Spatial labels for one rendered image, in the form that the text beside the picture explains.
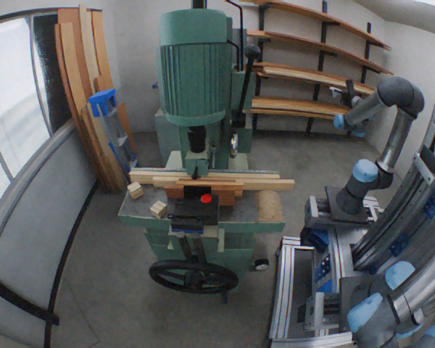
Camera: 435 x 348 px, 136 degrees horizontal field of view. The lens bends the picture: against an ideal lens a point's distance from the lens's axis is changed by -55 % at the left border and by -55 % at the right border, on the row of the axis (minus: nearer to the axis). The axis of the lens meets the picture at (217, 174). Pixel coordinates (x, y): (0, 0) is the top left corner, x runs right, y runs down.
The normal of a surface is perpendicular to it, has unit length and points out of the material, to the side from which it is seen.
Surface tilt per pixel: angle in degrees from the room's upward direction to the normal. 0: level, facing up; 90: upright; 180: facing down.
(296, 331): 0
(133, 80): 90
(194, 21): 90
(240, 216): 0
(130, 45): 90
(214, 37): 90
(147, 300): 0
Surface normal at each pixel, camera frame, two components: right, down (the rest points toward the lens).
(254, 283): 0.00, -0.77
